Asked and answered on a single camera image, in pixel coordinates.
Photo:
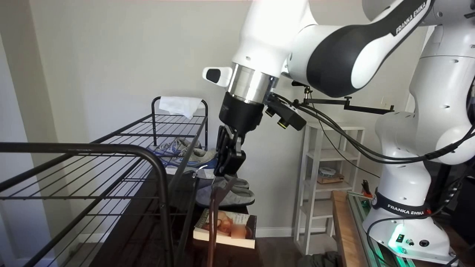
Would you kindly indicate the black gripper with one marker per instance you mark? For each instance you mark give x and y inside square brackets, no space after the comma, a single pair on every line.
[238,117]

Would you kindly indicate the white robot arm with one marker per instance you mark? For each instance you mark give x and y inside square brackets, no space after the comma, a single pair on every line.
[416,57]

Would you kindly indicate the grey slipper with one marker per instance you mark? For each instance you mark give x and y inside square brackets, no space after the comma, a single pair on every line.
[234,198]
[240,183]

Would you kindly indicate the grey blue sneaker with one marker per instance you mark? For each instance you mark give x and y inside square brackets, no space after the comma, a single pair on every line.
[191,157]

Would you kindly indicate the white cloth on rack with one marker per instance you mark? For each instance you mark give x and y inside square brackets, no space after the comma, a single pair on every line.
[183,106]

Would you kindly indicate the white shelf unit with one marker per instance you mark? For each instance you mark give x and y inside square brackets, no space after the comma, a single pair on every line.
[329,164]

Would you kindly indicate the light wooden robot table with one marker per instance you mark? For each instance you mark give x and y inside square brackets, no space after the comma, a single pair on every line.
[349,232]

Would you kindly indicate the black wire rack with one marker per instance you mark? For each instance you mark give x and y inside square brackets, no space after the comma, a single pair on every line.
[121,201]

